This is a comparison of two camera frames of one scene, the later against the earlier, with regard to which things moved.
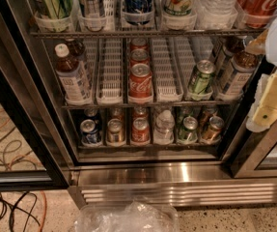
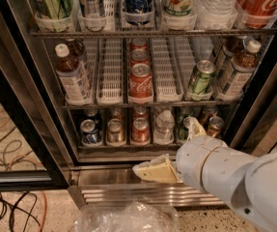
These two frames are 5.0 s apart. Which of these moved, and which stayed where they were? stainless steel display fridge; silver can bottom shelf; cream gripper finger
Moved: cream gripper finger
Stayed: stainless steel display fridge; silver can bottom shelf
